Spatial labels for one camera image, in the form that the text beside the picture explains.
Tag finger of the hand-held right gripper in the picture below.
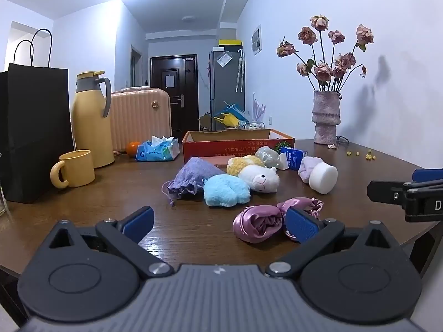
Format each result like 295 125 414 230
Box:
403 169 443 191
367 180 409 205

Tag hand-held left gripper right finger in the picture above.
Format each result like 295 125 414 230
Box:
265 207 393 279

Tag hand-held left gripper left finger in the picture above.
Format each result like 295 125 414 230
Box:
48 206 175 279

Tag pink satin cloth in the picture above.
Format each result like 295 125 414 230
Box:
233 197 324 243

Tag white foam cylinder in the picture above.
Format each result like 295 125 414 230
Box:
309 162 338 194

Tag lavender towel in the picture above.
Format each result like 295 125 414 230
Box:
298 156 324 184

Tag white and yellow sheep plush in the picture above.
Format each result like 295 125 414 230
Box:
226 155 280 193

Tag purple drawstring pouch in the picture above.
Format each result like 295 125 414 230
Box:
161 157 227 208

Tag clear plastic bag bundle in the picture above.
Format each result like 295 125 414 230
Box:
255 146 281 168

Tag blue plush toy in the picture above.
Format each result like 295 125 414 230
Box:
203 174 251 207

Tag red cardboard box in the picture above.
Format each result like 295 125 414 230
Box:
182 129 295 167

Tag yellow flower bits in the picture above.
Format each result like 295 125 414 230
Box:
346 149 377 162

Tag blue and white packet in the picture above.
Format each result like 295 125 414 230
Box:
279 146 308 171

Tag blue tissue pack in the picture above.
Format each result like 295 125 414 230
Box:
136 136 181 162

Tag yellow mug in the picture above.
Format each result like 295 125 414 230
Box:
50 150 96 189

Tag pink textured vase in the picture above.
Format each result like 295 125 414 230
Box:
311 90 342 145

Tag pink ribbed suitcase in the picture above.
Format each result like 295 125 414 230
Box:
110 88 172 152

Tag yellow thermos jug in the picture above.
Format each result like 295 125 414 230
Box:
71 71 115 168

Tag metal utility cart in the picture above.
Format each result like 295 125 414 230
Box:
239 119 266 131

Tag purple feather decoration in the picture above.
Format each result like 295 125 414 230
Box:
253 93 267 122

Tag blue and yellow clutter pile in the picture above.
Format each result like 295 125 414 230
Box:
213 103 248 127

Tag dark brown door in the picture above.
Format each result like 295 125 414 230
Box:
150 55 198 133

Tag dried rose bouquet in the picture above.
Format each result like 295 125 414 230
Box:
276 15 375 93

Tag black paper bag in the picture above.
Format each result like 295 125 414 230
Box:
0 29 75 204

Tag grey refrigerator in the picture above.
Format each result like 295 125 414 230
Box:
208 49 246 115

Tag white hanging umbrella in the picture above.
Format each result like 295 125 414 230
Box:
235 50 245 93

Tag framed wall picture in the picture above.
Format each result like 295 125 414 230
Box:
251 25 263 56

